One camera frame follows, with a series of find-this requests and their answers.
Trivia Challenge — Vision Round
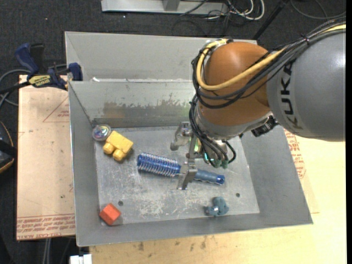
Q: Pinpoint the grey metal bin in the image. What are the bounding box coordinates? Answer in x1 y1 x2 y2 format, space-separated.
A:
64 31 314 248

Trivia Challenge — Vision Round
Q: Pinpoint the brown cardboard board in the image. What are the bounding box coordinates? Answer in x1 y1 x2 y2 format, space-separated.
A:
16 74 321 241

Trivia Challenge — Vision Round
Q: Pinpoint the yellow toy block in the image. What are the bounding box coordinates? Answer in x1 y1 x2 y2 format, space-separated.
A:
102 130 135 162

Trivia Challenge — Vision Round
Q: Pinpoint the small teal toy figure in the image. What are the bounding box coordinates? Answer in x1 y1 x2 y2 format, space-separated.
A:
203 196 230 217

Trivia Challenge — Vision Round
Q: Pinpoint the blue hair brush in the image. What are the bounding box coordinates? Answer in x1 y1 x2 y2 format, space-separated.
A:
136 152 226 186

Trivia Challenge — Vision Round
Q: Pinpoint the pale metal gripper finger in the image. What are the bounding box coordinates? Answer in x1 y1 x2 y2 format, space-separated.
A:
183 167 199 191
177 163 191 190

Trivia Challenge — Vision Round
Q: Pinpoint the orange-red cube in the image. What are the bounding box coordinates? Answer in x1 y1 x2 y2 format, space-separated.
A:
98 203 122 227

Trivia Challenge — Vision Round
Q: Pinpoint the black cylinder on white bracket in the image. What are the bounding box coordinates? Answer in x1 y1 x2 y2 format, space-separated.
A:
250 115 279 138

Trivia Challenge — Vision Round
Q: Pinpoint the shiny iridescent round disc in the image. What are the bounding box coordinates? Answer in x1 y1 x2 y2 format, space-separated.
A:
91 124 112 142

